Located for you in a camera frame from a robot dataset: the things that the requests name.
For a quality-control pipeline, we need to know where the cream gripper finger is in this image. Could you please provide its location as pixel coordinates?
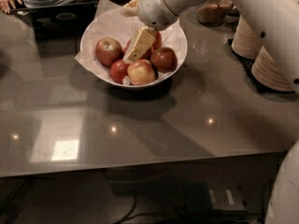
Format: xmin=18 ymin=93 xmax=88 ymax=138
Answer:
xmin=120 ymin=0 xmax=140 ymax=17
xmin=123 ymin=26 xmax=156 ymax=63

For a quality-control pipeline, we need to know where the black box under table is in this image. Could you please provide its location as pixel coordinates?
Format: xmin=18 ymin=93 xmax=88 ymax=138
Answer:
xmin=184 ymin=182 xmax=248 ymax=213

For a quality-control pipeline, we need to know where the black laptop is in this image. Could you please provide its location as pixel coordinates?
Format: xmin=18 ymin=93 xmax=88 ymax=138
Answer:
xmin=10 ymin=2 xmax=97 ymax=39

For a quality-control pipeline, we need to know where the white paper liner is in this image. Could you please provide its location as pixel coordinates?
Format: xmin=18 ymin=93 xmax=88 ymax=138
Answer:
xmin=74 ymin=0 xmax=181 ymax=83

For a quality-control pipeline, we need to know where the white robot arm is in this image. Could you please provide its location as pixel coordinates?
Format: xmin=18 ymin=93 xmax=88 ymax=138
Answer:
xmin=123 ymin=0 xmax=299 ymax=224

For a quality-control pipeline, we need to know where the white bowl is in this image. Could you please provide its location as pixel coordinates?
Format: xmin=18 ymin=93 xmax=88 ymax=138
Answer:
xmin=79 ymin=5 xmax=189 ymax=89

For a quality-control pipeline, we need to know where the front stack of paper bowls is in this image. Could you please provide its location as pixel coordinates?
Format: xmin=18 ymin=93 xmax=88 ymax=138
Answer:
xmin=251 ymin=47 xmax=292 ymax=92

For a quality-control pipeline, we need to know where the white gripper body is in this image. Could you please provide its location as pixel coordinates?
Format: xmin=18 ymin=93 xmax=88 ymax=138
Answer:
xmin=137 ymin=0 xmax=178 ymax=31

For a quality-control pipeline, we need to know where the black cable on floor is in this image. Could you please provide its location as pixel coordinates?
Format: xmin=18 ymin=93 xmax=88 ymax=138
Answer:
xmin=102 ymin=170 xmax=265 ymax=224

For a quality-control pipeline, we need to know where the glass jar with granola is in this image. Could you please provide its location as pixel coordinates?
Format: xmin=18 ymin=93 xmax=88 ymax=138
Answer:
xmin=196 ymin=3 xmax=233 ymax=26

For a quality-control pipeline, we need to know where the front yellow-red apple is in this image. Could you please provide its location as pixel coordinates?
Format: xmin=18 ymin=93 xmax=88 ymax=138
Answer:
xmin=127 ymin=59 xmax=156 ymax=86

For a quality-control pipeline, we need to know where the centre red apple with sticker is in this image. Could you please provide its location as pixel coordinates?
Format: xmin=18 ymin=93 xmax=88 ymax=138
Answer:
xmin=122 ymin=38 xmax=152 ymax=60

